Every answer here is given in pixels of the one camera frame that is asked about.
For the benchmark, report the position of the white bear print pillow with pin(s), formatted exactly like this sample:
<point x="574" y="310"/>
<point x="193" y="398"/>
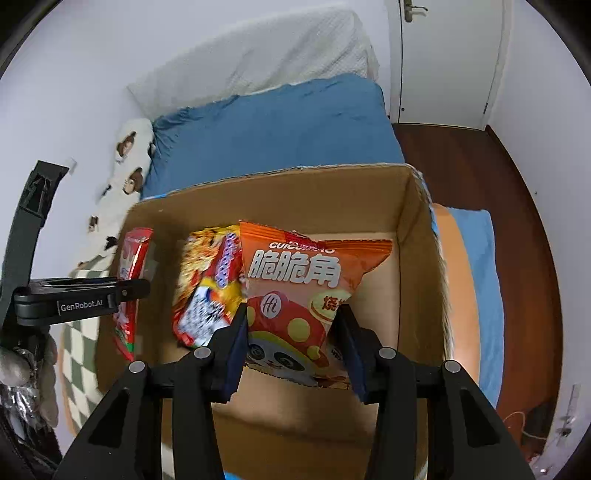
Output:
<point x="134" y="152"/>

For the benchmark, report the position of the silver crinkled bag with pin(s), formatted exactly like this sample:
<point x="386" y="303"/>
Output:
<point x="18" y="374"/>

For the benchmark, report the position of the orange panda snack packet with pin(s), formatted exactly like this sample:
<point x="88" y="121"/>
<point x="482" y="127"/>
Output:
<point x="295" y="277"/>

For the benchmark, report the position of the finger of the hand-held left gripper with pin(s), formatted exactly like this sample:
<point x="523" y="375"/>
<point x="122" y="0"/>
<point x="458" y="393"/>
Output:
<point x="32" y="221"/>
<point x="131" y="288"/>

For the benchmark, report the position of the white wall socket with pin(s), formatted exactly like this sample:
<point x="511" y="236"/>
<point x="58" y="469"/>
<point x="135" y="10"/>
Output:
<point x="567" y="415"/>
<point x="71" y="163"/>

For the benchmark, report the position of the white quilted headboard cushion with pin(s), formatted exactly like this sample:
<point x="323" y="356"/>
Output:
<point x="258" y="60"/>

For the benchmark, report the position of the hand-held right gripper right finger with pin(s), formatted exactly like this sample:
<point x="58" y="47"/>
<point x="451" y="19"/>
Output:
<point x="356" y="369"/>

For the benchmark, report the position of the blue bed sheet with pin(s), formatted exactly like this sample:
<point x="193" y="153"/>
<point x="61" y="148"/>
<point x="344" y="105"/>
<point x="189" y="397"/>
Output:
<point x="277" y="129"/>

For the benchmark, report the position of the green white checkered blanket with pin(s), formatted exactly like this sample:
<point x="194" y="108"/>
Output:
<point x="78" y="369"/>

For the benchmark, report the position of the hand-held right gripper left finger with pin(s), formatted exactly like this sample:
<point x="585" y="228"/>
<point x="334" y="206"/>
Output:
<point x="231" y="364"/>

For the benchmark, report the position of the red snack packet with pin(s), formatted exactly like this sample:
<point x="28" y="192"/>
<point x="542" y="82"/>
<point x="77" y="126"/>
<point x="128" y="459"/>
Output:
<point x="131" y="258"/>

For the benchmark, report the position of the yellow red noodle packet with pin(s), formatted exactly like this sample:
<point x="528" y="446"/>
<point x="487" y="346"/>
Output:
<point x="203" y="286"/>

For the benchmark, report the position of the printed cardboard box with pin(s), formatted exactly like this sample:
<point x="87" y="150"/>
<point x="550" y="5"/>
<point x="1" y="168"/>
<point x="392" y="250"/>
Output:
<point x="295" y="203"/>

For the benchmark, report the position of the white door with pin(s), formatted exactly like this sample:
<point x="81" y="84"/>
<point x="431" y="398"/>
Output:
<point x="448" y="69"/>

